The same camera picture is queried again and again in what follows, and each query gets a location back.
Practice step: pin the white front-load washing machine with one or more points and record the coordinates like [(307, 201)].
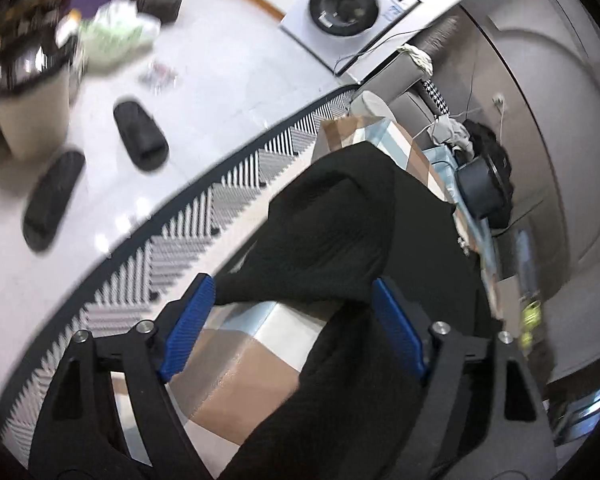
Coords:
[(338, 32)]

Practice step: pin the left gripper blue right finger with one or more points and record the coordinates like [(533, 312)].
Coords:
[(405, 323)]

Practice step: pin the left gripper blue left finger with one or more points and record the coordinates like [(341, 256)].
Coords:
[(181, 322)]

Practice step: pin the grey white clothes heap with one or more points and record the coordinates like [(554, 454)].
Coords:
[(447, 130)]

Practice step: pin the black slipper far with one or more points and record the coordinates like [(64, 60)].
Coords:
[(49, 200)]

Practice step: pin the black knit sweater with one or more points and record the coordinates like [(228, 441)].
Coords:
[(351, 217)]

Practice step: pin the checkered bed cover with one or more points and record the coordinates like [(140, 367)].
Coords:
[(247, 358)]

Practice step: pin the black slipper near bed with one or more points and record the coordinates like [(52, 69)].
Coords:
[(142, 138)]

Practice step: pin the black clothes pile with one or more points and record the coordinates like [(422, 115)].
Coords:
[(485, 143)]

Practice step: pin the green teapot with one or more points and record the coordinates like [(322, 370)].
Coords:
[(530, 323)]

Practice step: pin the grey sofa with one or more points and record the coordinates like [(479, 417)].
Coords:
[(397, 84)]

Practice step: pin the houndstooth pillow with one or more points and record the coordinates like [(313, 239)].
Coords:
[(432, 96)]

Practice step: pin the beige trash can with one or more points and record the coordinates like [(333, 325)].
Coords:
[(35, 93)]

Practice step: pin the black storage bin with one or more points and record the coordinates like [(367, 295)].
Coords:
[(486, 191)]

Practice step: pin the white green plastic bag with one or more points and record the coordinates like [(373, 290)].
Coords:
[(115, 33)]

